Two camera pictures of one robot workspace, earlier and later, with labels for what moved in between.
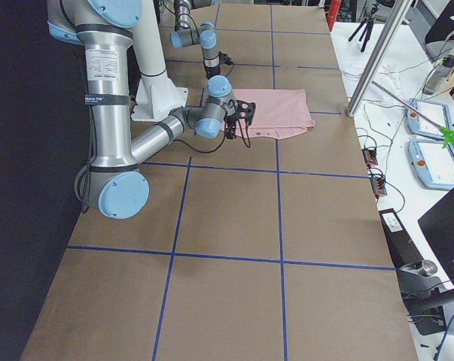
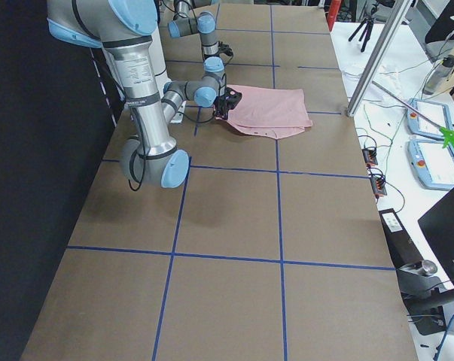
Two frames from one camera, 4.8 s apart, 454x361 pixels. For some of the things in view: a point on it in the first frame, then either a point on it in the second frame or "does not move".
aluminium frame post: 397,13 does not move
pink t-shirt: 280,113 does not move
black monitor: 446,223 does not move
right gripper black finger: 230,133 → 222,113
